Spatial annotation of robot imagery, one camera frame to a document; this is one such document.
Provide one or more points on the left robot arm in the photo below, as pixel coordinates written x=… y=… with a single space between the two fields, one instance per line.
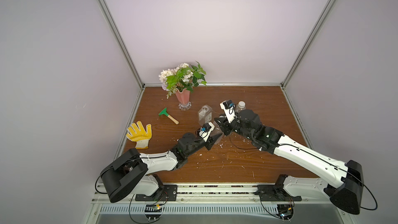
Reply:
x=135 y=172

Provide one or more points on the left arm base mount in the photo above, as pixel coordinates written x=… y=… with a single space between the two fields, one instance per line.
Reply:
x=164 y=193

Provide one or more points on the round clear bottle front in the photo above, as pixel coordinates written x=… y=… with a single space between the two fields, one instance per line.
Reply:
x=237 y=109

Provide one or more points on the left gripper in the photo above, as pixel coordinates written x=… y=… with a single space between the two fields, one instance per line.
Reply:
x=209 y=143

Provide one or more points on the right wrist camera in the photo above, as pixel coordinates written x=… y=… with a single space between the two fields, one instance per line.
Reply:
x=229 y=109

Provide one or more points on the square clear bottle with label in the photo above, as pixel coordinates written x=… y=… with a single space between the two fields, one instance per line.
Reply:
x=205 y=115

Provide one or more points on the round clear bottle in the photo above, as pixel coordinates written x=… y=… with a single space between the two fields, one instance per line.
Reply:
x=216 y=130
x=237 y=109

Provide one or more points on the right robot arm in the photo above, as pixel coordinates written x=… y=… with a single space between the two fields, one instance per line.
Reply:
x=345 y=182

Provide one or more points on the white cap small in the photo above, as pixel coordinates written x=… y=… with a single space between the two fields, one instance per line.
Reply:
x=241 y=104

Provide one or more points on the green scraper wooden handle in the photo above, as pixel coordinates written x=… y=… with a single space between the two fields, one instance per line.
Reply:
x=164 y=112

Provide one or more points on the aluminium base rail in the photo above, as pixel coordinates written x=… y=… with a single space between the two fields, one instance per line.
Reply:
x=203 y=199

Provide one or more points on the yellow work glove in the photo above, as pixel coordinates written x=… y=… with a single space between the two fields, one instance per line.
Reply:
x=139 y=134

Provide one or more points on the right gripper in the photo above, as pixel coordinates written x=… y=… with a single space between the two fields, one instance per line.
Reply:
x=230 y=124

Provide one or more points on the pink vase with flowers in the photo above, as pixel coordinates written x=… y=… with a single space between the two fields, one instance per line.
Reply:
x=181 y=81

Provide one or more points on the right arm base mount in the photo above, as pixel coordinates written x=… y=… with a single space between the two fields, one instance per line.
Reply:
x=275 y=194

